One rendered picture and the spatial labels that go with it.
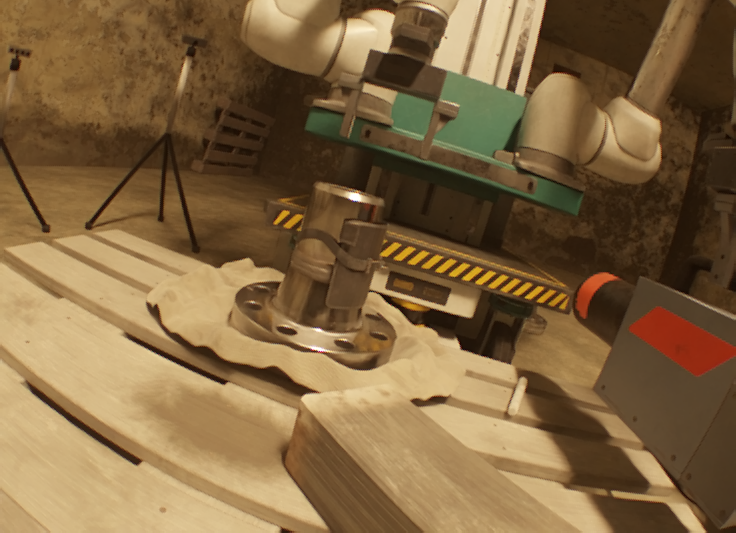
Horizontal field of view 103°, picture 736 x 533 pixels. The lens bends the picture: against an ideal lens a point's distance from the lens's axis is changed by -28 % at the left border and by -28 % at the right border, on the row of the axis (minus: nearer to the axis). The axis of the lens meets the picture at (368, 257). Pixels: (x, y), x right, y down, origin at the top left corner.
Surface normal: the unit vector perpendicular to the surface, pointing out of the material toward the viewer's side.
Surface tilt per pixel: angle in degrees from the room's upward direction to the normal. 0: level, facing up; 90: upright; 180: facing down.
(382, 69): 90
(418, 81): 90
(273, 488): 0
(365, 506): 90
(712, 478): 90
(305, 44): 118
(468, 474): 0
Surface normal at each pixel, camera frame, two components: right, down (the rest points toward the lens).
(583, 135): 0.06, 0.29
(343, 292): 0.43, 0.30
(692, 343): -0.96, -0.27
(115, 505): 0.28, -0.94
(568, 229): -0.15, 0.15
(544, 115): -0.70, -0.09
